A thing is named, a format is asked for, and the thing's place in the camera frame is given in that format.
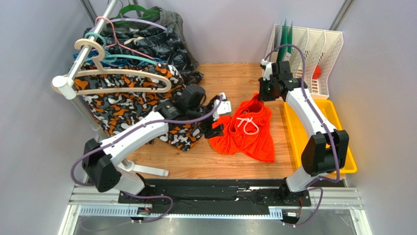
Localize grey olive garment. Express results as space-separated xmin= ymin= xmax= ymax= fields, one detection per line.
xmin=141 ymin=6 xmax=199 ymax=71

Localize pink wire hanger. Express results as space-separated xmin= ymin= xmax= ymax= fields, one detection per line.
xmin=95 ymin=16 xmax=155 ymax=61

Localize orange camouflage shorts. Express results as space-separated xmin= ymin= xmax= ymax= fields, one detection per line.
xmin=74 ymin=63 xmax=203 ymax=152

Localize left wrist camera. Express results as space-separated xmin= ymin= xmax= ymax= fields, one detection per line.
xmin=213 ymin=93 xmax=232 ymax=119

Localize green folder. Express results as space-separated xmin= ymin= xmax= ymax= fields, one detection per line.
xmin=277 ymin=19 xmax=293 ymax=62

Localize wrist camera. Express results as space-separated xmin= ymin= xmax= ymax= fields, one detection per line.
xmin=213 ymin=93 xmax=232 ymax=119
xmin=260 ymin=59 xmax=273 ymax=81

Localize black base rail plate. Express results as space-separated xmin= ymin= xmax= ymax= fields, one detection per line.
xmin=118 ymin=179 xmax=312 ymax=215

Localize white file organizer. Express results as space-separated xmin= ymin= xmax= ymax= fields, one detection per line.
xmin=265 ymin=24 xmax=344 ymax=100

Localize black grey patterned shorts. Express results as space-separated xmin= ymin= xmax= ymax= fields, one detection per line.
xmin=96 ymin=27 xmax=204 ymax=84

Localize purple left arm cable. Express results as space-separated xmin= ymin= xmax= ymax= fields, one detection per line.
xmin=70 ymin=94 xmax=224 ymax=224

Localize yellow plastic bin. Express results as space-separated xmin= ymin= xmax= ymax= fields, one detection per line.
xmin=283 ymin=100 xmax=357 ymax=179

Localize bright orange shorts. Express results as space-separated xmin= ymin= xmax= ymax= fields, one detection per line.
xmin=209 ymin=93 xmax=276 ymax=163

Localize metal clothes rack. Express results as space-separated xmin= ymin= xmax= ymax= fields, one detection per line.
xmin=51 ymin=0 xmax=170 ymax=178

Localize red small object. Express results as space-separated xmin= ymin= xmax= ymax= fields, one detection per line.
xmin=312 ymin=65 xmax=322 ymax=80

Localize beige plastic hanger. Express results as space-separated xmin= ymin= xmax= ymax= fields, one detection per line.
xmin=74 ymin=39 xmax=173 ymax=95

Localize green plastic hanger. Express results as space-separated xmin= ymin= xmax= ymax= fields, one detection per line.
xmin=114 ymin=4 xmax=160 ymax=21

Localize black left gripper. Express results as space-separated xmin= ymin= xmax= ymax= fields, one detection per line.
xmin=187 ymin=96 xmax=225 ymax=140

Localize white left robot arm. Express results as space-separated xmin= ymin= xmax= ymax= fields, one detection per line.
xmin=82 ymin=84 xmax=232 ymax=195

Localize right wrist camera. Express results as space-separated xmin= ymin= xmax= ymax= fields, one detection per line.
xmin=260 ymin=59 xmax=273 ymax=81

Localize teal plastic hanger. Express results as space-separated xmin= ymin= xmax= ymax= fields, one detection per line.
xmin=84 ymin=32 xmax=158 ymax=65

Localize purple plastic hanger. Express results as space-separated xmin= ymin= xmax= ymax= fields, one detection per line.
xmin=110 ymin=18 xmax=167 ymax=32

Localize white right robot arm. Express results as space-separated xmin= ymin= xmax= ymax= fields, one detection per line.
xmin=258 ymin=59 xmax=349 ymax=205

